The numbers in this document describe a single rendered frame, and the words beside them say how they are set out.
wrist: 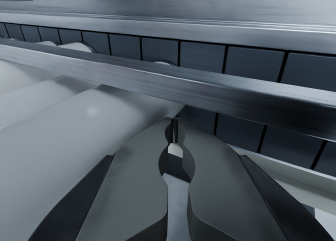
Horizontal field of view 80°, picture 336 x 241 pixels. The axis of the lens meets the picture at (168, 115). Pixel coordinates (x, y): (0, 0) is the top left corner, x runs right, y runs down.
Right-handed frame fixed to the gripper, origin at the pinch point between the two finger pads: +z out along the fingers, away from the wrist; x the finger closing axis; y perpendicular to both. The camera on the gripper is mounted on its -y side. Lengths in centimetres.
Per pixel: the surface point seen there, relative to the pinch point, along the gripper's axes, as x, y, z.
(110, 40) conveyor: -5.9, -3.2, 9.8
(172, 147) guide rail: 0.0, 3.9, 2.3
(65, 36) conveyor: -11.8, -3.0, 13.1
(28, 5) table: -21.8, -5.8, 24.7
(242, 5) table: 6.0, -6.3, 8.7
